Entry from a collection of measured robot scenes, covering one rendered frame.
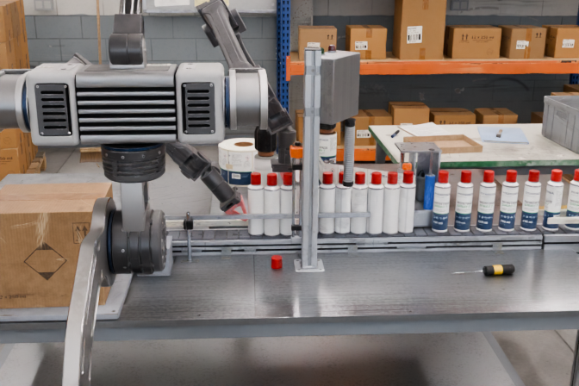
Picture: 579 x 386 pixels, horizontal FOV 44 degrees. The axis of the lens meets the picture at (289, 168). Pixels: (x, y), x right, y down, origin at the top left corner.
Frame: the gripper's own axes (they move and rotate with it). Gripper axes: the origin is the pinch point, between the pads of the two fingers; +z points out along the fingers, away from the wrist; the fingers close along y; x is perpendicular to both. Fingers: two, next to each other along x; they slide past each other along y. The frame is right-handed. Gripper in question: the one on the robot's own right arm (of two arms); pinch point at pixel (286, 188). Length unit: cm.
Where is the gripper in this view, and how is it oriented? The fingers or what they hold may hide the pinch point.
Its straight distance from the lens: 234.0
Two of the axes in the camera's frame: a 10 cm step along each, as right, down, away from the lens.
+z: -0.2, 9.5, 3.0
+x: 0.7, 3.0, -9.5
